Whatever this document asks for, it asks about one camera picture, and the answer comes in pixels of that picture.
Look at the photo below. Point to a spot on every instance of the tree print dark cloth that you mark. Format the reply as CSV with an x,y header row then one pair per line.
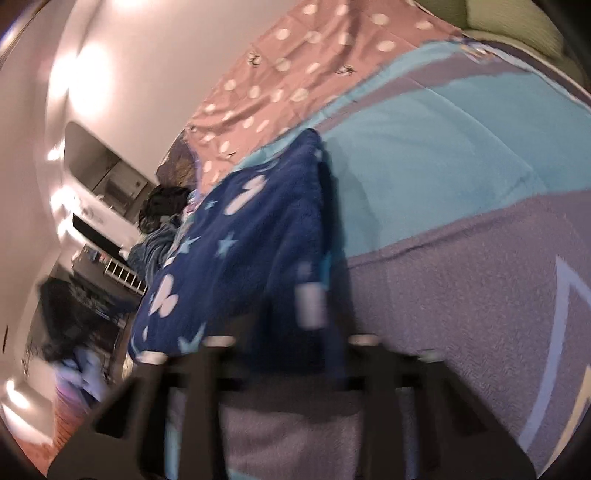
x,y
178,166

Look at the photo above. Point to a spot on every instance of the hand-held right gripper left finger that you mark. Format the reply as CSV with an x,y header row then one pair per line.
x,y
203,392

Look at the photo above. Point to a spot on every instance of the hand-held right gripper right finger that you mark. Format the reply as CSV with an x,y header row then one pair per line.
x,y
383,392

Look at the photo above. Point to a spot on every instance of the mirror cabinet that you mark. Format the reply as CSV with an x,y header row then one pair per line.
x,y
106,170

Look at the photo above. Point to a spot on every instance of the white shelf rack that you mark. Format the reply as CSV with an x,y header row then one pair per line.
x,y
124,274

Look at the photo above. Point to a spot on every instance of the teal blanket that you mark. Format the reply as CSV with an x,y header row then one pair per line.
x,y
147,254

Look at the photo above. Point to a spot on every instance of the pink polka dot sheet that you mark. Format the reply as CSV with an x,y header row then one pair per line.
x,y
295,60

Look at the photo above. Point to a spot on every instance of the blue and purple bedspread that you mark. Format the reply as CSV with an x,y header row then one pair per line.
x,y
438,161

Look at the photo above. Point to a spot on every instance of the dark clothes pile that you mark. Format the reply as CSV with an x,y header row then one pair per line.
x,y
161,207

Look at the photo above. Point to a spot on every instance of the navy fleece star print robe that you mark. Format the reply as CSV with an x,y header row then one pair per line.
x,y
258,221

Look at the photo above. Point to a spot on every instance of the large green pillow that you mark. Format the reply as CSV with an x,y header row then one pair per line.
x,y
517,23

